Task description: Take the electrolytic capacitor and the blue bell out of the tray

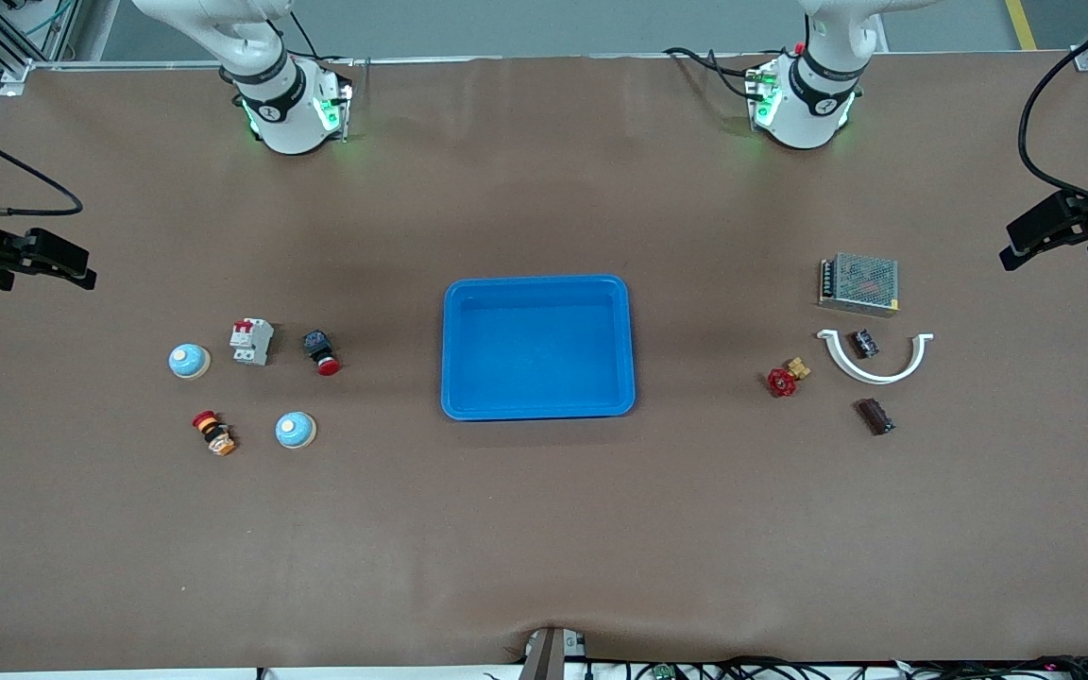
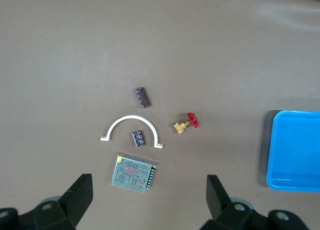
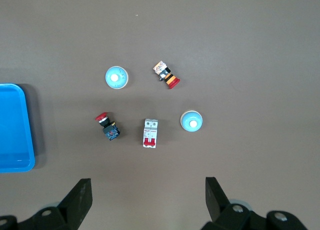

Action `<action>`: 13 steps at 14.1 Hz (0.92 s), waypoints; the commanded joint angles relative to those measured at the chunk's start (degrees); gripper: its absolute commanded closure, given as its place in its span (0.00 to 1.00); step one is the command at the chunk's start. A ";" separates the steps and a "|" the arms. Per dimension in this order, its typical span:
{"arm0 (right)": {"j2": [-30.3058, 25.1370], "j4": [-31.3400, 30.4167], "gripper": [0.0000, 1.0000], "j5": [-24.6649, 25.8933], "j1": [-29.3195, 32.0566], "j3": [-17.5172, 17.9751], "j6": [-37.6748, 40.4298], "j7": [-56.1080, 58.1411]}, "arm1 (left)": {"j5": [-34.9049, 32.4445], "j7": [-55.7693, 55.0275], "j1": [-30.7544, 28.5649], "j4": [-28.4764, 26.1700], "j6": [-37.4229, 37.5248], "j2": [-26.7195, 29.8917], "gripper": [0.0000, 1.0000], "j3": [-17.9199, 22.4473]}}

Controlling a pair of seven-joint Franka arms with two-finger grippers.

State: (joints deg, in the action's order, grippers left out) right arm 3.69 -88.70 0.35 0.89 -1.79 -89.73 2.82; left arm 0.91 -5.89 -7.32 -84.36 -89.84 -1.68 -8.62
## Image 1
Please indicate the red yellow emergency stop button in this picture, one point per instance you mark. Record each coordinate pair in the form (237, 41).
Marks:
(213, 433)

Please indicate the long brown capacitor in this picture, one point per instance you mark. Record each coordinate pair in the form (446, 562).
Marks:
(875, 416)

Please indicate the white circuit breaker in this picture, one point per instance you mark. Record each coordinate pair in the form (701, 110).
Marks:
(251, 342)

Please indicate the metal table clamp bracket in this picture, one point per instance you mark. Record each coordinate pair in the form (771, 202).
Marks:
(549, 656)

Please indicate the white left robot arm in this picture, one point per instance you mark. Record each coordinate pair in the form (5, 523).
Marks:
(813, 94)

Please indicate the short black capacitor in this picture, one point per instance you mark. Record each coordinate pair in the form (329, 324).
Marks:
(863, 343)

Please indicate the blue plastic tray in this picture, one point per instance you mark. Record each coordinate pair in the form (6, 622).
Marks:
(544, 349)

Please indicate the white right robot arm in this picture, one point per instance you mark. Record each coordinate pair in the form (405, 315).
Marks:
(280, 104)

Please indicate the metal mesh power supply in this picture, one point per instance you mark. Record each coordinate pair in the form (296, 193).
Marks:
(860, 281)

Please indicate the red mushroom push button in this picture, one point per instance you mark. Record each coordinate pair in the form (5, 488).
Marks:
(322, 354)

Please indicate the light blue call bell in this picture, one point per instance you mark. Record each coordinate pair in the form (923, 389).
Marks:
(296, 431)
(189, 361)

